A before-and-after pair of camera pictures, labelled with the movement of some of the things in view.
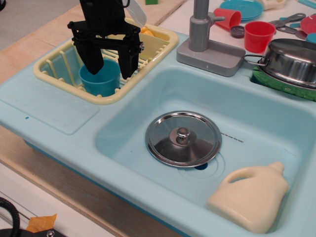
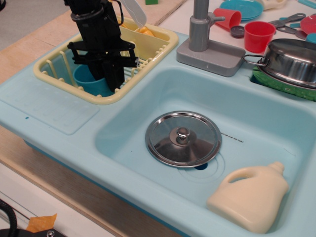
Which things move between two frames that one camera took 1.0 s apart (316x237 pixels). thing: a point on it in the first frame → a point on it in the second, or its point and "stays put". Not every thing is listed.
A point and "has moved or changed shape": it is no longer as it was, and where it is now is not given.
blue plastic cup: [104, 82] has moved or changed shape
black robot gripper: [105, 26] → [102, 48]
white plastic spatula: [137, 12] stays put
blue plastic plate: [248, 10] stays put
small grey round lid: [237, 31] stays put
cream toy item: [272, 4] stays put
